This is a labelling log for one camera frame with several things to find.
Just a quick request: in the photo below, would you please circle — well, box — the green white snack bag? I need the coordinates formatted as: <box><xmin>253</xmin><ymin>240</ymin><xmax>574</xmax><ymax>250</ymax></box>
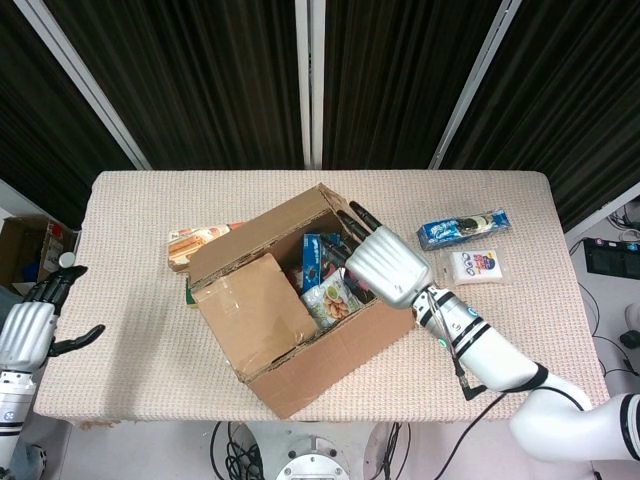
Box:
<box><xmin>299</xmin><ymin>269</ymin><xmax>364</xmax><ymax>330</ymax></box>

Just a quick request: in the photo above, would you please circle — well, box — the brown cardboard shipping box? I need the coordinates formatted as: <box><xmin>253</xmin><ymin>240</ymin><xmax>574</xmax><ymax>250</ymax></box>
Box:
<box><xmin>185</xmin><ymin>183</ymin><xmax>417</xmax><ymax>420</ymax></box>

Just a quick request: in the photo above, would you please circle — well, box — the grey white robot base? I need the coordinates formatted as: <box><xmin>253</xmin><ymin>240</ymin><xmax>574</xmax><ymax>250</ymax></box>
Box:
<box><xmin>244</xmin><ymin>422</ymin><xmax>406</xmax><ymax>480</ymax></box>

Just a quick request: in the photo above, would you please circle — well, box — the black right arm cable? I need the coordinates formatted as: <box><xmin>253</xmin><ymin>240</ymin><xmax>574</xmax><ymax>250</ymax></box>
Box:
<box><xmin>439</xmin><ymin>367</ymin><xmax>507</xmax><ymax>454</ymax></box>

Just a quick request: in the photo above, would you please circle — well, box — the black pleated curtain panel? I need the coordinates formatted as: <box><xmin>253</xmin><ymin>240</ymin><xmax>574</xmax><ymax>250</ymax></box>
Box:
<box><xmin>0</xmin><ymin>0</ymin><xmax>137</xmax><ymax>229</ymax></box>
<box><xmin>44</xmin><ymin>0</ymin><xmax>306</xmax><ymax>170</ymax></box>
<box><xmin>322</xmin><ymin>0</ymin><xmax>504</xmax><ymax>170</ymax></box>
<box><xmin>439</xmin><ymin>0</ymin><xmax>640</xmax><ymax>232</ymax></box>

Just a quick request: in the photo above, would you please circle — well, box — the blue cookie box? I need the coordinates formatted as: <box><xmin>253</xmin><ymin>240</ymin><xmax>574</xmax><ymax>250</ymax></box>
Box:
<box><xmin>301</xmin><ymin>232</ymin><xmax>351</xmax><ymax>296</ymax></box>

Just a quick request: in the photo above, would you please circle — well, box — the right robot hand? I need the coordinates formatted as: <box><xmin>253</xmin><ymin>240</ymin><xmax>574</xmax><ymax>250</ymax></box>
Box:
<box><xmin>319</xmin><ymin>200</ymin><xmax>432</xmax><ymax>312</ymax></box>

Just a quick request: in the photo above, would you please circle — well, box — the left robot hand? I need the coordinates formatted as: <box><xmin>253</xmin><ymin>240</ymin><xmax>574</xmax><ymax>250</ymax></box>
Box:
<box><xmin>0</xmin><ymin>264</ymin><xmax>106</xmax><ymax>371</ymax></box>

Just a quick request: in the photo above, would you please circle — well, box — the black floor cable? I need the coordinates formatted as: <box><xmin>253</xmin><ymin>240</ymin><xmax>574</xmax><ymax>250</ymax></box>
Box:
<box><xmin>382</xmin><ymin>422</ymin><xmax>414</xmax><ymax>476</ymax></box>

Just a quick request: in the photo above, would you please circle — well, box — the open cardboard floor box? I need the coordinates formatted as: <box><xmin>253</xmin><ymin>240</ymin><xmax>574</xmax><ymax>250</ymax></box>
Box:
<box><xmin>0</xmin><ymin>215</ymin><xmax>79</xmax><ymax>294</ymax></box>

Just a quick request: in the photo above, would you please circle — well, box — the black floor device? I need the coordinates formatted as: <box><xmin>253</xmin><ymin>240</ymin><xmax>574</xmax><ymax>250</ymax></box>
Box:
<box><xmin>583</xmin><ymin>237</ymin><xmax>640</xmax><ymax>275</ymax></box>

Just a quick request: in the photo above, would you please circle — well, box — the black cable bundle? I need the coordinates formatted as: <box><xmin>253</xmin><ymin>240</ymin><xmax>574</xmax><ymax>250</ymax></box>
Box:
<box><xmin>209</xmin><ymin>422</ymin><xmax>266</xmax><ymax>480</ymax></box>

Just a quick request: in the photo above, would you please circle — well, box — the blue Oreo cookie pack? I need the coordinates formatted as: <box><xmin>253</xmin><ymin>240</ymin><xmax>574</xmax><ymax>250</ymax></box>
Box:
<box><xmin>417</xmin><ymin>208</ymin><xmax>514</xmax><ymax>251</ymax></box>

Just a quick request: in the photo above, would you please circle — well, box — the white cable bundle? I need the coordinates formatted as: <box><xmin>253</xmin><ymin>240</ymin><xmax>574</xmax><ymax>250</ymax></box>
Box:
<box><xmin>607</xmin><ymin>207</ymin><xmax>640</xmax><ymax>236</ymax></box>

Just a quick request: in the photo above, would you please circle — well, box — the white tissue packet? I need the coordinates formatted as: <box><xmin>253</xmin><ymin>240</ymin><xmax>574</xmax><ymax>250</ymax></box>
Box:
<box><xmin>439</xmin><ymin>248</ymin><xmax>512</xmax><ymax>288</ymax></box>

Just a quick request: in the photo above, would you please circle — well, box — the white partition frame post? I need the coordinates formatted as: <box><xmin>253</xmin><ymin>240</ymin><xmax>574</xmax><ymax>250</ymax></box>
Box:
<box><xmin>428</xmin><ymin>0</ymin><xmax>524</xmax><ymax>170</ymax></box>
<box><xmin>14</xmin><ymin>0</ymin><xmax>152</xmax><ymax>170</ymax></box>
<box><xmin>294</xmin><ymin>0</ymin><xmax>326</xmax><ymax>169</ymax></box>
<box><xmin>564</xmin><ymin>182</ymin><xmax>640</xmax><ymax>235</ymax></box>

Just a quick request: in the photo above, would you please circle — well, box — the orange biscuit box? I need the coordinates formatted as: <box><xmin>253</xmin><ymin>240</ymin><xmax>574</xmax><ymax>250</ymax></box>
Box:
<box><xmin>167</xmin><ymin>222</ymin><xmax>246</xmax><ymax>274</ymax></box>

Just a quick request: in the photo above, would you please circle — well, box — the pink waffle tablecloth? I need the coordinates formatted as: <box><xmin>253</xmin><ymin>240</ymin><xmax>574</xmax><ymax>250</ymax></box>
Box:
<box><xmin>32</xmin><ymin>169</ymin><xmax>611</xmax><ymax>431</ymax></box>

